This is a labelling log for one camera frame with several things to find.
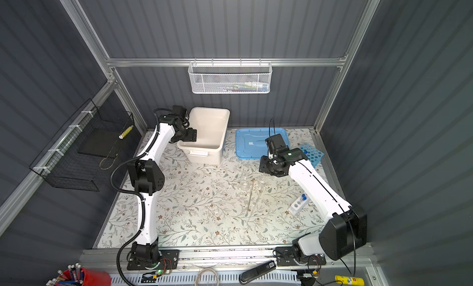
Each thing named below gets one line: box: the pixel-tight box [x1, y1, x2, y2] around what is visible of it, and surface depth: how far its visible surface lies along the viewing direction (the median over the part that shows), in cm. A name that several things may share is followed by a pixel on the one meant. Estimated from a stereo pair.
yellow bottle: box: [334, 275, 365, 286], surface depth 69 cm
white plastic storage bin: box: [176, 106, 231, 166], surface depth 101 cm
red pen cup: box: [45, 262, 112, 286], surface depth 60 cm
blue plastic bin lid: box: [235, 127, 291, 160], surface depth 115 cm
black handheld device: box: [238, 260, 277, 285], surface depth 71 cm
